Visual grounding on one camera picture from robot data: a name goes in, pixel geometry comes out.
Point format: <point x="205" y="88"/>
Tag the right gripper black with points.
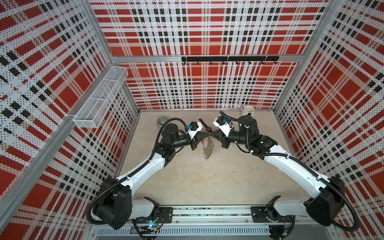
<point x="219" y="134"/>

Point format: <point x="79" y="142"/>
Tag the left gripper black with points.
<point x="194" y="141"/>

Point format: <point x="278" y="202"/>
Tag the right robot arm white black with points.
<point x="326" y="204"/>

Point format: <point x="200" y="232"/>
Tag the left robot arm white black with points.
<point x="115" y="204"/>

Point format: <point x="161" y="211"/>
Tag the black wrist watch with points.
<point x="207" y="128"/>

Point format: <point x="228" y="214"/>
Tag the white ceramic mug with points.
<point x="247" y="110"/>

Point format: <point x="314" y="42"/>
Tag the grey ribbed ceramic cup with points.
<point x="161" y="121"/>

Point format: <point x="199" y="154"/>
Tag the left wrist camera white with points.
<point x="193" y="128"/>

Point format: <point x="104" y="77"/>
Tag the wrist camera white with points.
<point x="224" y="125"/>
<point x="193" y="128"/>

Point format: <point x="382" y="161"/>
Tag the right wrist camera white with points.
<point x="224" y="125"/>

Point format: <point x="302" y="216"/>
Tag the black hook rail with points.
<point x="261" y="59"/>

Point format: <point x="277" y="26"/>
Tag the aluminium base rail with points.
<point x="215" y="222"/>

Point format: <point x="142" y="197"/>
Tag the white wire mesh basket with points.
<point x="92" y="113"/>

